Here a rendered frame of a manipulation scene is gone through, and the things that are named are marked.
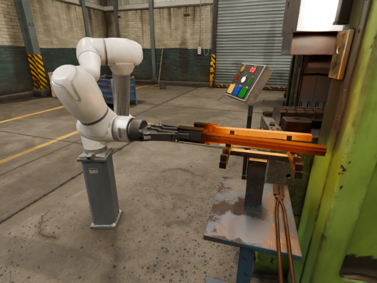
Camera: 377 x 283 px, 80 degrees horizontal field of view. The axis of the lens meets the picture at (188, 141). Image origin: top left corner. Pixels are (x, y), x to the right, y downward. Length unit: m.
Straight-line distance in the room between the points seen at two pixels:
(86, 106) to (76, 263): 1.29
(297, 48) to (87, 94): 0.95
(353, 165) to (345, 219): 0.24
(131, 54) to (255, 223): 0.98
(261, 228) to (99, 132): 0.63
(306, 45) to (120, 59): 0.90
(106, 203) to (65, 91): 1.27
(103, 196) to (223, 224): 1.17
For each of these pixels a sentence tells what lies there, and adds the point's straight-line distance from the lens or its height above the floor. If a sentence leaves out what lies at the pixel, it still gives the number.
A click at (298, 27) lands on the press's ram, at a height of 1.38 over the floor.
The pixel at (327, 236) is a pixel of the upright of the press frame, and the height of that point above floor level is 0.58.
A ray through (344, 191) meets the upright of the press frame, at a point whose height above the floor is 0.79.
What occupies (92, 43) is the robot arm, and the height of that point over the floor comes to 1.32.
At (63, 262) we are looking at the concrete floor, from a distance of 1.87.
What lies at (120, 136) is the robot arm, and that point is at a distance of 0.78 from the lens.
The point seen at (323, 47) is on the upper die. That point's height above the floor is 1.30.
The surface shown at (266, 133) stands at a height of 0.99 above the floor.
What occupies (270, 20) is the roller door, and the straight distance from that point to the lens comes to 9.22.
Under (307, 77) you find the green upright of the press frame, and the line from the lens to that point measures 1.55.
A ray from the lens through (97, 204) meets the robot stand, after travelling 1.89.
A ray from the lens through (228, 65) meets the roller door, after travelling 9.29.
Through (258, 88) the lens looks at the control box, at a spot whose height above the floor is 1.04.
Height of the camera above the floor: 1.28
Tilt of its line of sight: 21 degrees down
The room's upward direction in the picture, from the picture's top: straight up
